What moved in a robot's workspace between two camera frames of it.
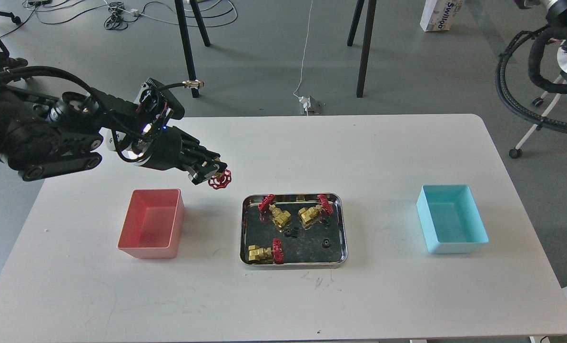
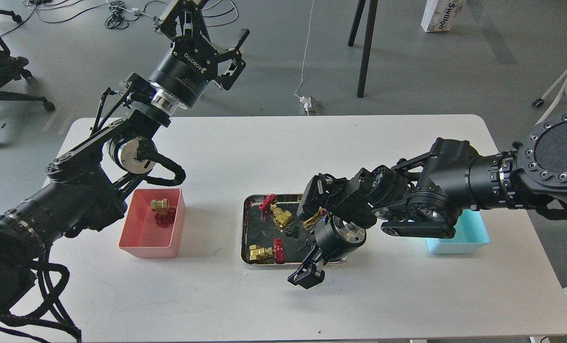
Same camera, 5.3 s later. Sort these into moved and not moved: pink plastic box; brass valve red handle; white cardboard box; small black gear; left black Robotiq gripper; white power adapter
Moved: brass valve red handle; left black Robotiq gripper
Not moved: white cardboard box; small black gear; white power adapter; pink plastic box
